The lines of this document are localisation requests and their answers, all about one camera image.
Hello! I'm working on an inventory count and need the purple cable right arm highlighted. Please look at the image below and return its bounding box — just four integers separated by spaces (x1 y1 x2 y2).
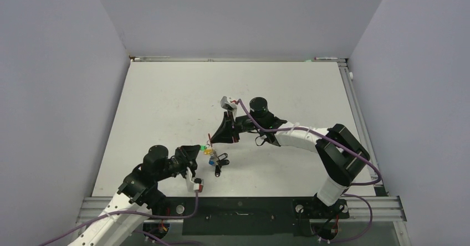
237 98 384 244

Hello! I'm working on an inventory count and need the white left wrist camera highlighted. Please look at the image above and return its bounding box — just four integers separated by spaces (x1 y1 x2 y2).
185 167 204 193

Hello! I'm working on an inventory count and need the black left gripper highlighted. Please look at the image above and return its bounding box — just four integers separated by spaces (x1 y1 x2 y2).
155 145 200 182

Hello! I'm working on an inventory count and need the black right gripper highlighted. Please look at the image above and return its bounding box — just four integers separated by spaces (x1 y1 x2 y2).
212 109 263 143

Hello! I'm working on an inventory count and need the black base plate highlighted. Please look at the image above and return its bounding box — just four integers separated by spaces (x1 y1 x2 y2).
129 196 350 238

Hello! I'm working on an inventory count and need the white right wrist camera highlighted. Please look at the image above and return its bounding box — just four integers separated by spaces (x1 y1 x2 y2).
220 96 238 115

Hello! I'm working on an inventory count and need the yellow key tag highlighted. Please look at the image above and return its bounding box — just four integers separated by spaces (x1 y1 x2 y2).
203 149 213 155

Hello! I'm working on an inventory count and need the metal key holder red handle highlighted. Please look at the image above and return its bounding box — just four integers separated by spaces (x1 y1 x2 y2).
206 133 230 177

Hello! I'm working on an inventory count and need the aluminium frame rail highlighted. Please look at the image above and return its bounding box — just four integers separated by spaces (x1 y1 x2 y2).
70 58 406 245

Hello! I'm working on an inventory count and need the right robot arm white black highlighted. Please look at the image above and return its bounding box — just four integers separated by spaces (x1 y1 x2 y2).
210 96 370 217

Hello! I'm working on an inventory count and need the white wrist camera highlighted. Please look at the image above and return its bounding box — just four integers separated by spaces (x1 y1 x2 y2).
185 167 204 193
220 96 238 115

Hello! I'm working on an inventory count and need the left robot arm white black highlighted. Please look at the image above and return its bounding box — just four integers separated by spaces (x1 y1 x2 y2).
70 145 203 245

